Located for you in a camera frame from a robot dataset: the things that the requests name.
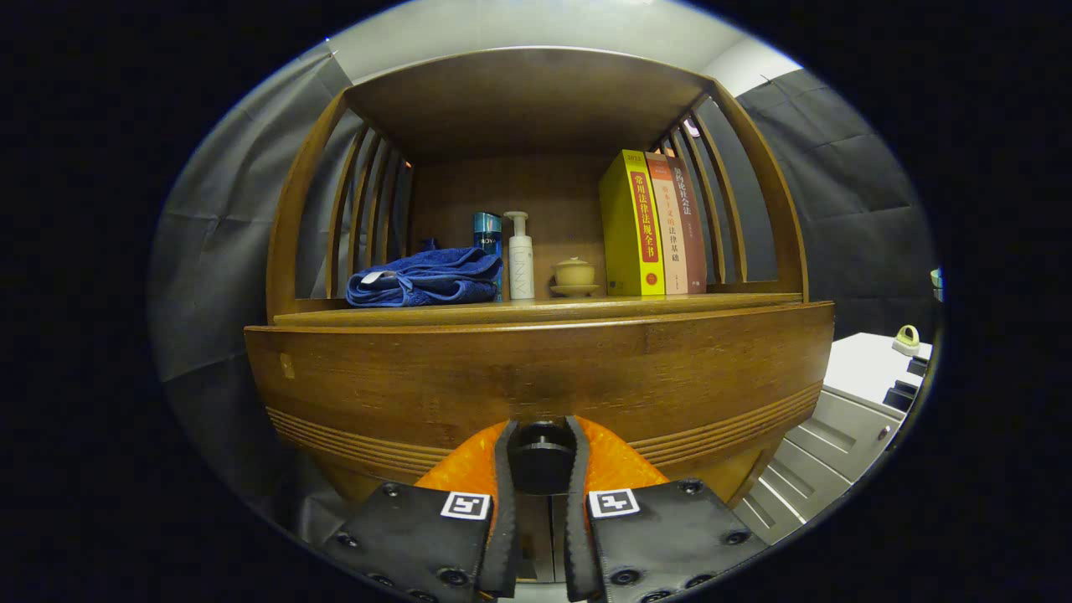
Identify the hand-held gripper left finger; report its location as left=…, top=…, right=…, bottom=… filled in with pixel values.
left=322, top=419, right=522, bottom=603

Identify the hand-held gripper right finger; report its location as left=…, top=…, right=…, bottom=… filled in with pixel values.
left=563, top=416, right=770, bottom=603

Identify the wooden drawer with black knob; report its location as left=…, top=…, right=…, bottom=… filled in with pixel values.
left=245, top=301, right=836, bottom=503

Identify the white side cabinet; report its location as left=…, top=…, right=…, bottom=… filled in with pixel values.
left=733, top=332, right=933, bottom=545

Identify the wooden cabinet with slatted shelf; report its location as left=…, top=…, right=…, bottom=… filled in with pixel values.
left=245, top=46, right=836, bottom=587

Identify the folded blue towel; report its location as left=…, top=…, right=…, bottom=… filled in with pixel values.
left=345, top=247, right=503, bottom=308

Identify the white pump bottle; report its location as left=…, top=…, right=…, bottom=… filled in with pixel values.
left=504, top=211, right=536, bottom=301

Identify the blue cylindrical bottle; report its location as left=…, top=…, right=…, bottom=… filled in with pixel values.
left=472, top=212, right=504, bottom=302

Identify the orange book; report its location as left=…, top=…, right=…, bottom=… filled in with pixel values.
left=645, top=152, right=689, bottom=295

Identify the thick yellow book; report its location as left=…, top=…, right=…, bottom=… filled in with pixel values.
left=599, top=150, right=667, bottom=296

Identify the brown book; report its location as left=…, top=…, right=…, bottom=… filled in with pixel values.
left=667, top=156, right=709, bottom=294

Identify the black backdrop cloth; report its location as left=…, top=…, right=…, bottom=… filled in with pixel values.
left=151, top=42, right=939, bottom=537

